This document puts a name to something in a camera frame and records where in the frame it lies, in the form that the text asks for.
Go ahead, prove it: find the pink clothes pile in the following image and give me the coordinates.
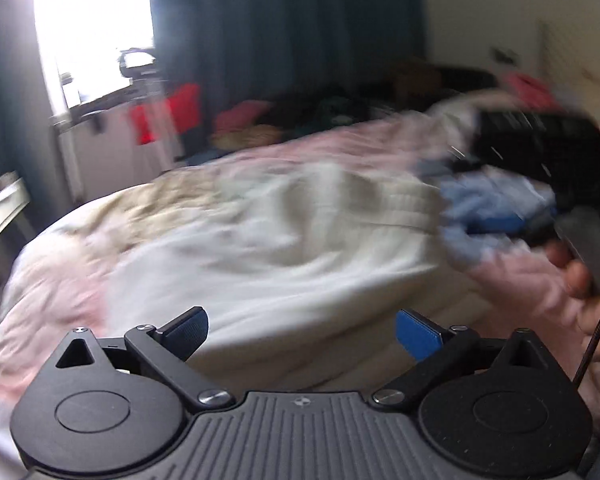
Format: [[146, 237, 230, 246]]
[[211, 100, 273, 152]]

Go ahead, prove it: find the garment steamer stand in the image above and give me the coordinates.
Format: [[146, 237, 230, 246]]
[[118, 48, 182, 174]]

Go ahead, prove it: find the black folded ironing board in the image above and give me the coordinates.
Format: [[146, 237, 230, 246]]
[[54, 105, 134, 205]]

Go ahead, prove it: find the red garment on stand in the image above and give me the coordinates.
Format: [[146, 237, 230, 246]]
[[129, 84, 202, 145]]

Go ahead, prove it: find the dark teal curtain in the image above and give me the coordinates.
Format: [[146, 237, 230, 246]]
[[147, 0, 429, 126], [0, 0, 56, 202]]

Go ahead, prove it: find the dark teal left curtain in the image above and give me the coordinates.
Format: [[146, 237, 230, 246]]
[[0, 0, 56, 202]]

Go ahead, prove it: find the black headboard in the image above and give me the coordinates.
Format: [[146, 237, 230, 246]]
[[372, 60, 498, 112]]

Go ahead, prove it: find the cream white zip jacket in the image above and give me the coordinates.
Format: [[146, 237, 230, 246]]
[[106, 162, 489, 392]]

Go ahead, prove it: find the person's right hand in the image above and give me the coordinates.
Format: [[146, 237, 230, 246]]
[[545, 240, 600, 362]]

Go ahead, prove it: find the pastel bed sheet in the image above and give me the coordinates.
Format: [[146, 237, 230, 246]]
[[0, 90, 595, 479]]

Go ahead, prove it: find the window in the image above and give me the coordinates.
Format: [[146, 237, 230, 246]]
[[33, 0, 154, 115]]

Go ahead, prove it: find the dark teal right curtain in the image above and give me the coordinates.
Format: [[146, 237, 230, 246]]
[[147, 0, 429, 126]]

